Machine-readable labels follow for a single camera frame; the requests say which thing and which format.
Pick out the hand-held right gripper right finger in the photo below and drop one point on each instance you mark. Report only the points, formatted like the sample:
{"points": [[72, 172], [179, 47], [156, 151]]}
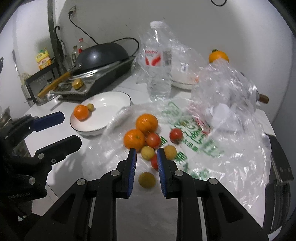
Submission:
{"points": [[161, 172]]}

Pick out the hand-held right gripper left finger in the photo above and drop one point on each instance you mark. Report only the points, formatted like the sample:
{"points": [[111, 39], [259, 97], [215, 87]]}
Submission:
{"points": [[132, 172]]}

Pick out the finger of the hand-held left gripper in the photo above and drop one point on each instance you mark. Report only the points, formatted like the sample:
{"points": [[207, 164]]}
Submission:
{"points": [[49, 120], [60, 146]]}

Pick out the red tomato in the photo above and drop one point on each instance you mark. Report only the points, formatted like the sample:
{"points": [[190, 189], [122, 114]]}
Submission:
{"points": [[176, 135], [154, 163], [153, 140]]}

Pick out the small yellow fruit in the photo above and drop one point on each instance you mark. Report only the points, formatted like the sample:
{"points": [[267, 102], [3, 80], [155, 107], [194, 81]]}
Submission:
{"points": [[170, 151], [148, 152], [90, 107], [146, 180]]}

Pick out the white plate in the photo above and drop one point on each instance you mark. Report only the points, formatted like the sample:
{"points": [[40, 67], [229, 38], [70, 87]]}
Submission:
{"points": [[105, 109]]}

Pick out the black kitchen rack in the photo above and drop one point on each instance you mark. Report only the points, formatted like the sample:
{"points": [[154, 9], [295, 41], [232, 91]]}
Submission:
{"points": [[38, 77]]}

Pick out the brass knob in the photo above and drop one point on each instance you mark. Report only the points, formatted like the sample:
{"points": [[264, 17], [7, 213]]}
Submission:
{"points": [[77, 83]]}

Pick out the green printed plastic bag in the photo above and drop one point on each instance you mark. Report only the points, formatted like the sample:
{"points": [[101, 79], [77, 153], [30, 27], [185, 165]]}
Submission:
{"points": [[203, 149]]}

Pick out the yellow oil bottle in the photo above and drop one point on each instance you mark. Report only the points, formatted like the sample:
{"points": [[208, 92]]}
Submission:
{"points": [[44, 59]]}

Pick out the clear glass bottle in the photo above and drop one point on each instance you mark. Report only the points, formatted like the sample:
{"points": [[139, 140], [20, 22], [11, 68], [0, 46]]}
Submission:
{"points": [[74, 53]]}

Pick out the metal stove with brass knob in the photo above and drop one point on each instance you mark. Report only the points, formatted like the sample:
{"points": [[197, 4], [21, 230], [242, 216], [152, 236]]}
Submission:
{"points": [[108, 74]]}

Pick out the red capped bottle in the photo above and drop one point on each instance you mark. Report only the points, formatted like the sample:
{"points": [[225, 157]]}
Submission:
{"points": [[80, 46]]}

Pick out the white bowl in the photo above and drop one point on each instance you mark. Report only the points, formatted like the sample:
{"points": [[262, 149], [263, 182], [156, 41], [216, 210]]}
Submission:
{"points": [[182, 79]]}

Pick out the clear water bottle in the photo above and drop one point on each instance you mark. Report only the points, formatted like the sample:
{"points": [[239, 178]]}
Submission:
{"points": [[158, 76]]}

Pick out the crumpled clear plastic bag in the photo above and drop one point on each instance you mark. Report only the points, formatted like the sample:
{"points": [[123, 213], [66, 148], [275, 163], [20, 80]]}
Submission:
{"points": [[222, 88]]}

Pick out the black stand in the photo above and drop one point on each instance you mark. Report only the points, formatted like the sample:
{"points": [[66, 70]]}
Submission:
{"points": [[279, 162]]}

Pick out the orange with green stem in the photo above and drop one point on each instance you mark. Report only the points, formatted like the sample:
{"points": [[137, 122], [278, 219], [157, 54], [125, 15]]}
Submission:
{"points": [[219, 56]]}

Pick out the dark metal bracket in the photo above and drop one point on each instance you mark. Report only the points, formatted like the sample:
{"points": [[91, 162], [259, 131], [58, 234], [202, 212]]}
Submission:
{"points": [[52, 27]]}

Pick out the white wall socket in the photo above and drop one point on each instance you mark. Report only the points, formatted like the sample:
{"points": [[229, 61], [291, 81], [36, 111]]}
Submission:
{"points": [[72, 9]]}

